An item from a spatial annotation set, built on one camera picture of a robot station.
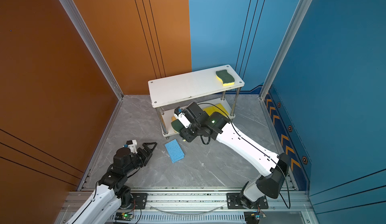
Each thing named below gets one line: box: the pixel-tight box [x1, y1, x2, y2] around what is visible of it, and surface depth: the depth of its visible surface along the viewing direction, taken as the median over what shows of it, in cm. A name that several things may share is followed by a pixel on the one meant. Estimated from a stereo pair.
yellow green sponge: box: [170, 115, 185, 134], surface depth 71 cm
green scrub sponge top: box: [215, 69, 235, 87], surface depth 81 cm
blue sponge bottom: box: [164, 138, 185, 164], surface depth 89 cm
